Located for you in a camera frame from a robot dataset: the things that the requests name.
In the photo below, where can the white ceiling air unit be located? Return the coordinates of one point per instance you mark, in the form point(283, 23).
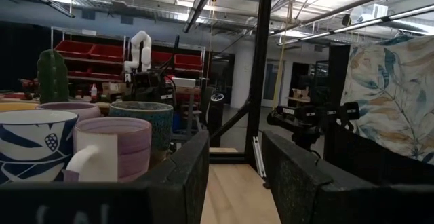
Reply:
point(371, 12)

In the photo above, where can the silver aluminium rail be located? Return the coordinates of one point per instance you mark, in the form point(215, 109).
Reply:
point(259, 157)

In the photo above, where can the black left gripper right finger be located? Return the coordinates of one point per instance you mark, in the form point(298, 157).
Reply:
point(305, 197)

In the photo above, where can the white box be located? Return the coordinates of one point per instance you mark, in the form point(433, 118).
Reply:
point(183, 82)

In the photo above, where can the metal storage shelving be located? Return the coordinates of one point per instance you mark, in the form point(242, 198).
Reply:
point(98, 64)

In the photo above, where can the red storage bin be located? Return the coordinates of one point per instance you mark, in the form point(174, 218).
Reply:
point(188, 61)
point(162, 57)
point(73, 48)
point(106, 52)

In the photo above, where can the white bottle red cap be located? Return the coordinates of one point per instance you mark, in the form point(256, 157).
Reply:
point(94, 93)

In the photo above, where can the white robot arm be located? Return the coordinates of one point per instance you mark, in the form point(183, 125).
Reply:
point(146, 52)

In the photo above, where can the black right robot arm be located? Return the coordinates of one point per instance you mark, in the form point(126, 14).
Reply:
point(305, 115)

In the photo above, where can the black tower fan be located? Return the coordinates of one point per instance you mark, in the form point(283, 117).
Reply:
point(216, 118)

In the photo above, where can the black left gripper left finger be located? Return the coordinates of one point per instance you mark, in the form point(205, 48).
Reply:
point(169, 197)

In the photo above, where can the teal and brown glazed vase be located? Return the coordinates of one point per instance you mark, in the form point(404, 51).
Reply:
point(152, 125)

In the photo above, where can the cardboard box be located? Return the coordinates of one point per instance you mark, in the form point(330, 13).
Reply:
point(113, 89)

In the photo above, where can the lavender bowl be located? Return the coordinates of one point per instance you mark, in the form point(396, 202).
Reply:
point(84, 110)

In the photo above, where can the black frame post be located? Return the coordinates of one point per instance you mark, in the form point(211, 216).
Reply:
point(259, 64)

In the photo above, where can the black upright panel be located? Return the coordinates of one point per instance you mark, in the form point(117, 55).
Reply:
point(337, 81)

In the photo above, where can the blue and white patterned mug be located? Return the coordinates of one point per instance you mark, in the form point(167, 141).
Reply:
point(30, 149)

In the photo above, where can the green cactus figure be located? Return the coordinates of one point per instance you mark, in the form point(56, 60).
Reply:
point(52, 78)

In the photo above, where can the floral print panel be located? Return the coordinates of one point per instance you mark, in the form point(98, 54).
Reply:
point(390, 91)

